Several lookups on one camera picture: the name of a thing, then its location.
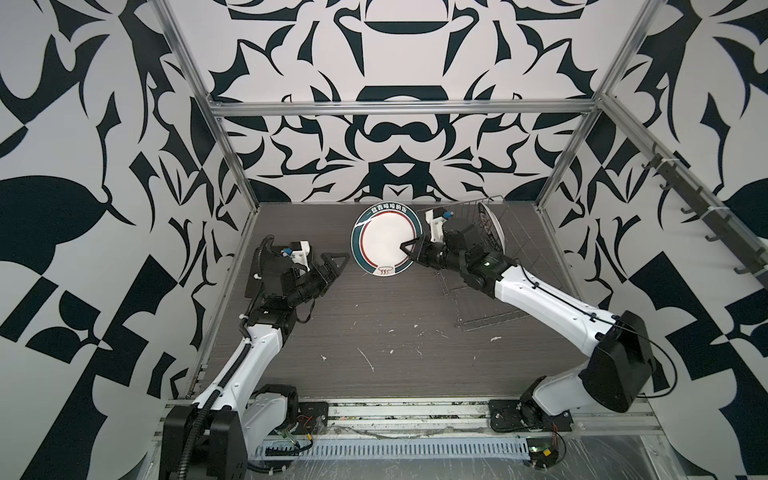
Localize green rimmed round plate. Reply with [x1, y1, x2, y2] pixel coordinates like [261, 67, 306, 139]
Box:
[350, 201, 423, 277]

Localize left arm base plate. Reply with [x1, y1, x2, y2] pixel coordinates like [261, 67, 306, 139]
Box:
[274, 401, 329, 436]

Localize white slotted cable duct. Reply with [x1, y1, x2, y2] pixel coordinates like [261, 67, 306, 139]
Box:
[250, 437, 530, 461]

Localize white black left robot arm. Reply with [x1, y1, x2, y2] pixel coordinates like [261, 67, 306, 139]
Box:
[158, 241, 350, 479]

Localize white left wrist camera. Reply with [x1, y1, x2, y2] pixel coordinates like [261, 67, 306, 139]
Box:
[281, 240, 312, 270]

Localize black corrugated cable conduit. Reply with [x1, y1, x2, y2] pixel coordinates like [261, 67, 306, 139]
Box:
[173, 335, 256, 480]

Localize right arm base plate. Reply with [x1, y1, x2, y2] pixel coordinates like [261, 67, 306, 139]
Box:
[488, 399, 573, 433]

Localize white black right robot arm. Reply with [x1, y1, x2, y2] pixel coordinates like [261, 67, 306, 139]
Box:
[400, 218, 656, 430]

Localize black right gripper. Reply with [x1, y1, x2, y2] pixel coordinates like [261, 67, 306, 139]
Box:
[400, 234, 469, 276]

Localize grey wall hook rail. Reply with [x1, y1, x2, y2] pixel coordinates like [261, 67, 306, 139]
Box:
[643, 142, 767, 289]

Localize wire dish rack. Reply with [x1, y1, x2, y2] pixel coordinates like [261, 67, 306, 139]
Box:
[419, 195, 586, 332]

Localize red lettered round plate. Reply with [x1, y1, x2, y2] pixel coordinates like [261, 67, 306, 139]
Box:
[477, 203, 506, 254]

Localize small green circuit board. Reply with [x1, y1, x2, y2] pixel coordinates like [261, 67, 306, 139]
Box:
[523, 438, 567, 471]

